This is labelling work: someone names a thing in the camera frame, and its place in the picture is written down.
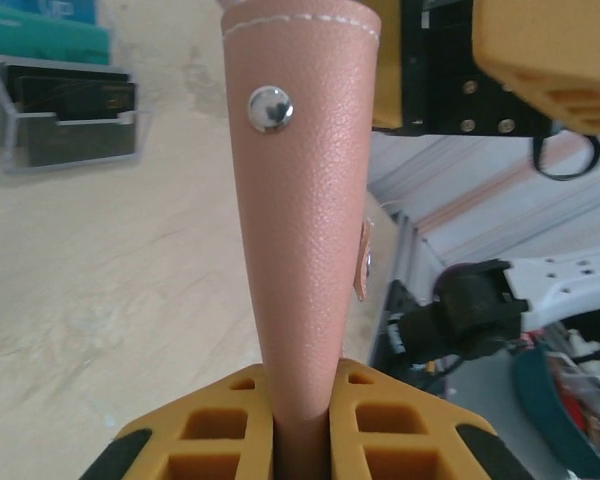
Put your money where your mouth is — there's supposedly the black card gold print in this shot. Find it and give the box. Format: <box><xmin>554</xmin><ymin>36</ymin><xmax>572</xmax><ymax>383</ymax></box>
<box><xmin>14</xmin><ymin>75</ymin><xmax>139</xmax><ymax>169</ymax></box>
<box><xmin>0</xmin><ymin>63</ymin><xmax>131</xmax><ymax>109</ymax></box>

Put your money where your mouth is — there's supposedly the translucent ribbed side panel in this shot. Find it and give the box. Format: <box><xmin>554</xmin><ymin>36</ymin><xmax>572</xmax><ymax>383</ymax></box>
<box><xmin>365</xmin><ymin>130</ymin><xmax>600</xmax><ymax>281</ymax></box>

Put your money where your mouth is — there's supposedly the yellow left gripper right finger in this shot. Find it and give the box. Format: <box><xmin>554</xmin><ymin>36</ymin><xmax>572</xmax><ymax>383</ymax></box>
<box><xmin>328</xmin><ymin>357</ymin><xmax>534</xmax><ymax>480</ymax></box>

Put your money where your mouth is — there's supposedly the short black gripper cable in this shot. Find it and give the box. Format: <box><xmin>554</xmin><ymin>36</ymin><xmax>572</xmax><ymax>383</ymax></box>
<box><xmin>531</xmin><ymin>133</ymin><xmax>600</xmax><ymax>182</ymax></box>

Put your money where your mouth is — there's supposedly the teal card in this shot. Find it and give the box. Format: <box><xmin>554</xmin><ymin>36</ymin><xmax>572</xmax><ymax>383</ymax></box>
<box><xmin>0</xmin><ymin>13</ymin><xmax>112</xmax><ymax>69</ymax></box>

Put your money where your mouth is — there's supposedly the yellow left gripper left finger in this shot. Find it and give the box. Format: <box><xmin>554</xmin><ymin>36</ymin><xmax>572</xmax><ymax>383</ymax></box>
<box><xmin>82</xmin><ymin>363</ymin><xmax>274</xmax><ymax>480</ymax></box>

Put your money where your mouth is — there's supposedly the light blue card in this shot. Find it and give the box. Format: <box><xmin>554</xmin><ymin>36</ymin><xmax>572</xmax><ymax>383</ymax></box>
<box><xmin>29</xmin><ymin>0</ymin><xmax>104</xmax><ymax>26</ymax></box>

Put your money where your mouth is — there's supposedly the teal rounded background object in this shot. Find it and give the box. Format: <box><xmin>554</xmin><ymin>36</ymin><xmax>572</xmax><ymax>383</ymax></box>
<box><xmin>510</xmin><ymin>344</ymin><xmax>600</xmax><ymax>480</ymax></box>

